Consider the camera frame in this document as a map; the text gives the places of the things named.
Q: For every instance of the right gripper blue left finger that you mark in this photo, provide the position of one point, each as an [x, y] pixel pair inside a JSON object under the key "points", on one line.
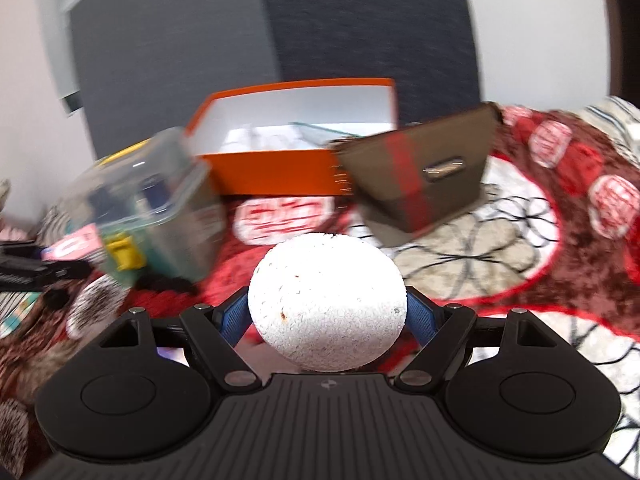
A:
{"points": [[232, 318]]}

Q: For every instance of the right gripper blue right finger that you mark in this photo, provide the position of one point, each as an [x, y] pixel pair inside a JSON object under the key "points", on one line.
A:
{"points": [[424, 317]]}

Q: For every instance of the red patterned plush blanket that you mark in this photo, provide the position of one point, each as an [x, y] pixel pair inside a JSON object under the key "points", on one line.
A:
{"points": [[532, 244]]}

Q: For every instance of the orange cardboard box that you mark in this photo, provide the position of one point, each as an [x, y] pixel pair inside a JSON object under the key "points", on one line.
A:
{"points": [[273, 139]]}

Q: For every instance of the clear plastic storage box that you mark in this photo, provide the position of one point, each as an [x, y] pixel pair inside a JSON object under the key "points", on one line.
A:
{"points": [[153, 208]]}

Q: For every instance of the cotton swabs plastic bag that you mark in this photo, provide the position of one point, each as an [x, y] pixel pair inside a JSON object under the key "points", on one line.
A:
{"points": [[83, 244]]}

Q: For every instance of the brown small handbag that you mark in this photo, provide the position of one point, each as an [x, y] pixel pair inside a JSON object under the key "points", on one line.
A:
{"points": [[410, 181]]}

